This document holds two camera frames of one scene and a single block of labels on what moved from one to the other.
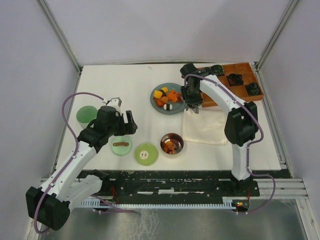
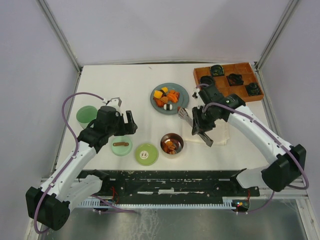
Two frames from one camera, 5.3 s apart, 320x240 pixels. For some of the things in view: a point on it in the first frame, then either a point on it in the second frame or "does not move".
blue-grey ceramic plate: x=176 y=108 does not move
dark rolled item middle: x=235 y=79 does not move
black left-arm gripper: x=127 y=128 does not move
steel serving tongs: x=195 y=108 → x=183 y=114
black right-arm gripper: x=198 y=100 → x=197 y=124
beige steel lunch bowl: x=171 y=143 does not move
